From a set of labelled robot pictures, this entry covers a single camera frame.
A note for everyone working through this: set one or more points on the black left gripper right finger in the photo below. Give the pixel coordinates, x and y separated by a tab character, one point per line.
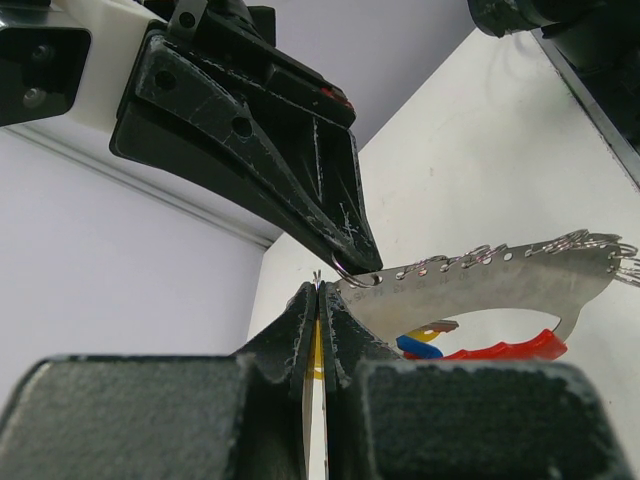
391	418

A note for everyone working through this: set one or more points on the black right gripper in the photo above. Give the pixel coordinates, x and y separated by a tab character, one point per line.
251	124

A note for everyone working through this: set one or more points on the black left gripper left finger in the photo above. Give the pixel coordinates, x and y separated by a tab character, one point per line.
239	416

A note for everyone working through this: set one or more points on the yellow tag key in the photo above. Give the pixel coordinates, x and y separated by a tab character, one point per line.
431	331
315	363

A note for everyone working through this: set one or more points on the metal keyring holder red handle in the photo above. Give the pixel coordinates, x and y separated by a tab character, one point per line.
557	277

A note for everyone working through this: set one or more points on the blue tag key on holder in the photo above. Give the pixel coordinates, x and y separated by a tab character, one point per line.
414	349

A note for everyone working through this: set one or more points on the yellow tag key on holder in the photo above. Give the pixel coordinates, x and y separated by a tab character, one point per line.
431	331

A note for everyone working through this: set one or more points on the right aluminium frame post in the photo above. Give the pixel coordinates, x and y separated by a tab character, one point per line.
213	210

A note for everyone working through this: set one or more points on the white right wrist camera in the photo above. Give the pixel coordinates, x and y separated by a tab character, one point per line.
69	58

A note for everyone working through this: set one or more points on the aluminium mounting rail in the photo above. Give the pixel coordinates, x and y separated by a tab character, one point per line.
626	155

